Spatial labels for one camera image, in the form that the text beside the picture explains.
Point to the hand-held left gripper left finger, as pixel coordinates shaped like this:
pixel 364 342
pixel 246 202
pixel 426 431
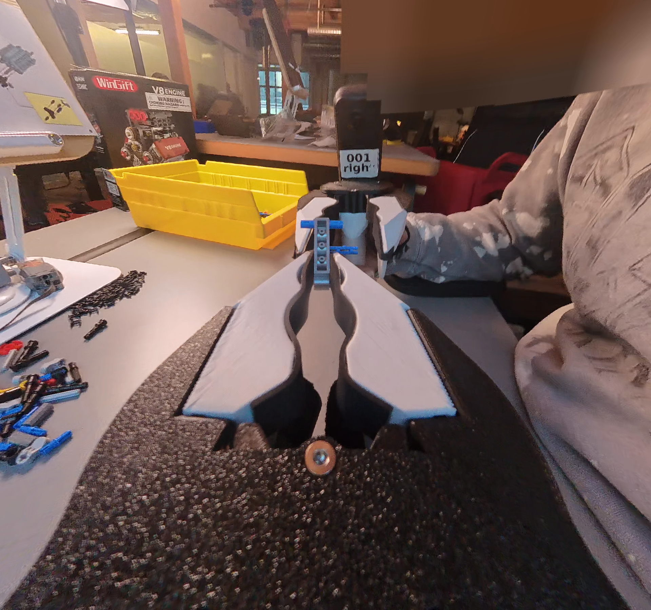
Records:
pixel 244 355

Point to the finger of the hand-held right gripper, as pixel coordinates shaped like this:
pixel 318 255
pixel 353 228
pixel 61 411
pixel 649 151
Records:
pixel 305 216
pixel 391 223

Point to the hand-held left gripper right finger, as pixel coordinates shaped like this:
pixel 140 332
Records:
pixel 391 355

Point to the blue connector pin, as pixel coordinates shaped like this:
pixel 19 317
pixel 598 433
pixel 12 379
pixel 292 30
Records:
pixel 306 224
pixel 348 250

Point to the grey beam frame with holes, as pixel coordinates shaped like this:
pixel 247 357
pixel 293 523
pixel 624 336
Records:
pixel 322 264

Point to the person's right forearm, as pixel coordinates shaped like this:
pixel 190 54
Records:
pixel 457 249

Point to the wooden table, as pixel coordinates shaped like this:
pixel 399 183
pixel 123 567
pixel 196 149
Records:
pixel 305 155

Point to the clear plastic bags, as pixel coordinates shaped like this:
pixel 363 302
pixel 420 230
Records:
pixel 282 124

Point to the window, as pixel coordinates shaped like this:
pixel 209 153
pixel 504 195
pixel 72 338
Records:
pixel 272 91

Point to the yellow plastic bin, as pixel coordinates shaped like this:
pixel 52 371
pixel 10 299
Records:
pixel 193 213

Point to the pile of black pins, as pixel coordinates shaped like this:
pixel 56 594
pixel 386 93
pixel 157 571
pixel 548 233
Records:
pixel 109 289

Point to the toy engine kit box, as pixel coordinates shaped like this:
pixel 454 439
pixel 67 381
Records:
pixel 147 121

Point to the grey motor block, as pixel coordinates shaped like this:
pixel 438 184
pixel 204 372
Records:
pixel 43 274

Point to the pile of mixed building parts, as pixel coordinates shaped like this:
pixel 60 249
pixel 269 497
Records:
pixel 25 406

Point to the white and wooden book stand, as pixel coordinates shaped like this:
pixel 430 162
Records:
pixel 12 213

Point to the instruction booklet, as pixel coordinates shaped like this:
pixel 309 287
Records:
pixel 30 86

